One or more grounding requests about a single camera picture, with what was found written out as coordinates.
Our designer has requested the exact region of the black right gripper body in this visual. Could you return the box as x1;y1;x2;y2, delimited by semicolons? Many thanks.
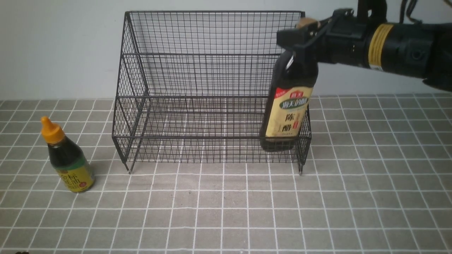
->
318;8;370;67

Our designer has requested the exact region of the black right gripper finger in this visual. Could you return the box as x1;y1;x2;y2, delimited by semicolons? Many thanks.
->
276;21;332;53

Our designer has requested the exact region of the dark vinegar bottle beige label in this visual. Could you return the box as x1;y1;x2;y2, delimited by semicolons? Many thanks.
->
260;18;319;152

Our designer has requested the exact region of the oyster sauce bottle yellow label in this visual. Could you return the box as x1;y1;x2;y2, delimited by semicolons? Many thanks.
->
41;116;95;193

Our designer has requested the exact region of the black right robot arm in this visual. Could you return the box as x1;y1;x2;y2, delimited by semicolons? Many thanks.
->
276;0;451;92

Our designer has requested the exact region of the grey grid tablecloth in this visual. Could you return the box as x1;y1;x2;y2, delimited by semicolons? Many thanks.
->
1;94;451;254

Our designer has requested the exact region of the black wire mesh shelf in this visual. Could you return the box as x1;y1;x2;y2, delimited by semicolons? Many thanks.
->
112;10;311;173

